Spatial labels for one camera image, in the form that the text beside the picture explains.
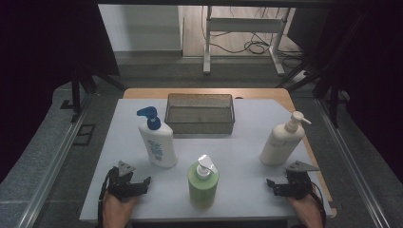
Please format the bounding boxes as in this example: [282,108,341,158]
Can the dark mesh basket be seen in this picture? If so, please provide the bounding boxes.
[163,92,236,135]

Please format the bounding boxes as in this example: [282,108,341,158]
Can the person's left hand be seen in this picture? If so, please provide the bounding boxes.
[102,191,139,222]

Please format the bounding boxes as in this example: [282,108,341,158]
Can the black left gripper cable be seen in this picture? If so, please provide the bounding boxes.
[96,166,116,228]

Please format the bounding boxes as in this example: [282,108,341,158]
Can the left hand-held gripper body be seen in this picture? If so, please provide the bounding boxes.
[106,160,144,201]

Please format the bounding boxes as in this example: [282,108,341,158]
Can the aluminium rail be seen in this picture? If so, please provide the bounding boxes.
[17,94,93,228]
[316,98,392,228]

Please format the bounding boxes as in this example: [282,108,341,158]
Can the green bottle with white pump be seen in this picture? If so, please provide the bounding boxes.
[187,154,221,211]

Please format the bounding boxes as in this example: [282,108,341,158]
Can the black floor plate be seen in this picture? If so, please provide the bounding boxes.
[73,123,97,147]

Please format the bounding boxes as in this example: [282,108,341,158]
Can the black metal stand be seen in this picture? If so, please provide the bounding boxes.
[69,63,125,124]
[275,60,350,129]

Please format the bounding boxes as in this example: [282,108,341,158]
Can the white bottle with blue pump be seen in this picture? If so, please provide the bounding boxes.
[136,105,179,169]

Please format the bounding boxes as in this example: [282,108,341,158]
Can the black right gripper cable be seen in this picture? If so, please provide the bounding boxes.
[308,180,328,228]

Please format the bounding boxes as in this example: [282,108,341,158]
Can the white metal desk frame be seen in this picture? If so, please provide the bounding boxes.
[202,5,291,77]

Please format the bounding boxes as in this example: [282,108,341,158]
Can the dark curtain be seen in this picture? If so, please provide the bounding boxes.
[317,0,403,179]
[0,0,121,184]

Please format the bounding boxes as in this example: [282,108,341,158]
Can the white table mat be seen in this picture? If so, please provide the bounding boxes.
[79,98,334,222]

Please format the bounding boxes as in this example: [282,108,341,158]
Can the black floor cables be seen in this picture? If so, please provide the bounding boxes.
[201,6,306,69]

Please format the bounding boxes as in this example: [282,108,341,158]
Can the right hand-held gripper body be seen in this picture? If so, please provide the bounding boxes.
[285,161,320,201]

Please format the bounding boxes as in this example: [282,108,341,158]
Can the cream pump bottle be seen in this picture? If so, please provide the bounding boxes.
[259,110,312,166]

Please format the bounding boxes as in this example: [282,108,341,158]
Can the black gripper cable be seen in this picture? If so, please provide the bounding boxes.
[308,180,328,228]
[96,166,116,228]

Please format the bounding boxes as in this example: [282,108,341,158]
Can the person's right hand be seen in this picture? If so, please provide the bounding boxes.
[286,186,319,221]

